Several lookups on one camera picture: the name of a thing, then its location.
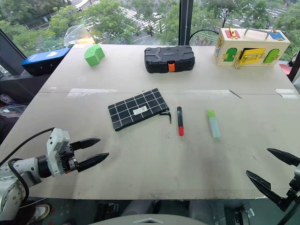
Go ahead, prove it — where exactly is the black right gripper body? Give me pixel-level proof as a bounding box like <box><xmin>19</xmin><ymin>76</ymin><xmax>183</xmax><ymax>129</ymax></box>
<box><xmin>280</xmin><ymin>179</ymin><xmax>300</xmax><ymax>212</ymax></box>

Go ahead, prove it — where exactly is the wooden lock box toy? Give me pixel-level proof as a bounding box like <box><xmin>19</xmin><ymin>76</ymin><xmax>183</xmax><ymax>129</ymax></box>
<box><xmin>214</xmin><ymin>27</ymin><xmax>291</xmax><ymax>70</ymax></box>

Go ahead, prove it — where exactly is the green curved foam block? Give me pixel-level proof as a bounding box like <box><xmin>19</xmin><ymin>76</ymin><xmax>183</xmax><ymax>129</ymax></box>
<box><xmin>84</xmin><ymin>44</ymin><xmax>106</xmax><ymax>68</ymax></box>

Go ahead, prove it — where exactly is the black grid pencil case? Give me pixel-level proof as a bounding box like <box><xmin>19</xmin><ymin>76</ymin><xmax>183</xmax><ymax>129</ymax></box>
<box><xmin>107</xmin><ymin>88</ymin><xmax>173</xmax><ymax>132</ymax></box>

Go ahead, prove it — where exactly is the blue black device box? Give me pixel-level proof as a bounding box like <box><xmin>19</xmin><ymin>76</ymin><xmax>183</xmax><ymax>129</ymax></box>
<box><xmin>22</xmin><ymin>47</ymin><xmax>71</xmax><ymax>76</ymax></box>

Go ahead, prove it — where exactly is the badminton racket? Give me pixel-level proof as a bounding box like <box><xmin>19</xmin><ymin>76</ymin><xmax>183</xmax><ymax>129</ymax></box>
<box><xmin>189</xmin><ymin>29</ymin><xmax>223</xmax><ymax>46</ymax></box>

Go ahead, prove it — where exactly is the black plastic tool case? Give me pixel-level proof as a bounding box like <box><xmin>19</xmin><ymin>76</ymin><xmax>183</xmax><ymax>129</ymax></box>
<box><xmin>143</xmin><ymin>45</ymin><xmax>196</xmax><ymax>74</ymax></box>

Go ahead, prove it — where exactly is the grey robot torso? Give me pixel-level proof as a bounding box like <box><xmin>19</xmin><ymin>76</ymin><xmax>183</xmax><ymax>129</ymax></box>
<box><xmin>90</xmin><ymin>212</ymin><xmax>215</xmax><ymax>225</ymax></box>

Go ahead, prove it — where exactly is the black window frame post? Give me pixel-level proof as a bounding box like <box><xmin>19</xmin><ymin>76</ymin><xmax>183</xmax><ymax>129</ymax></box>
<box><xmin>178</xmin><ymin>0</ymin><xmax>195</xmax><ymax>46</ymax></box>

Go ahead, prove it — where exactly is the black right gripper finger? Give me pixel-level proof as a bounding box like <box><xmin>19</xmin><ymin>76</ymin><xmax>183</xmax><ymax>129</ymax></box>
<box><xmin>266</xmin><ymin>148</ymin><xmax>300</xmax><ymax>167</ymax></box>
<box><xmin>245</xmin><ymin>170</ymin><xmax>285</xmax><ymax>207</ymax></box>

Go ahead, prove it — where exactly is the red object at table edge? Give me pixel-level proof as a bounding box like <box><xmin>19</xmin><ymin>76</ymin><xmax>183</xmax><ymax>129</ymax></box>
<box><xmin>279</xmin><ymin>63</ymin><xmax>293</xmax><ymax>75</ymax></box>

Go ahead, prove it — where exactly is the red black marker pen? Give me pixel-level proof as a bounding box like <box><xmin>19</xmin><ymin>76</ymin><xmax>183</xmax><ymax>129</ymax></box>
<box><xmin>176</xmin><ymin>105</ymin><xmax>185</xmax><ymax>136</ymax></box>

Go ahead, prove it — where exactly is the green highlighter pen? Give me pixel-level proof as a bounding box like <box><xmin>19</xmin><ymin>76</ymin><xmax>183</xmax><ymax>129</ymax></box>
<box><xmin>207</xmin><ymin>109</ymin><xmax>221</xmax><ymax>139</ymax></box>

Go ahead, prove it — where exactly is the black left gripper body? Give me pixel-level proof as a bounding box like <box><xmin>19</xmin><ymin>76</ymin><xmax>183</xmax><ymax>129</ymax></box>
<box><xmin>60</xmin><ymin>142</ymin><xmax>79</xmax><ymax>174</ymax></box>

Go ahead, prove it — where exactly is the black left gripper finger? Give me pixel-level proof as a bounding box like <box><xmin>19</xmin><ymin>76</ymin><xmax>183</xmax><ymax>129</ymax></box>
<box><xmin>70</xmin><ymin>138</ymin><xmax>101</xmax><ymax>151</ymax></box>
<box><xmin>75</xmin><ymin>152</ymin><xmax>110</xmax><ymax>173</ymax></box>

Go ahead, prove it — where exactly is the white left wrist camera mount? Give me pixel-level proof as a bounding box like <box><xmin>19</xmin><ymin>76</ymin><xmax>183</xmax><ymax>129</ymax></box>
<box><xmin>46</xmin><ymin>127</ymin><xmax>71</xmax><ymax>178</ymax></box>

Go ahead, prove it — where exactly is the clear plastic bag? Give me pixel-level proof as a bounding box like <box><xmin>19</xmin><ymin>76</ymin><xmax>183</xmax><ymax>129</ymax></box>
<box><xmin>63</xmin><ymin>23</ymin><xmax>95</xmax><ymax>46</ymax></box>

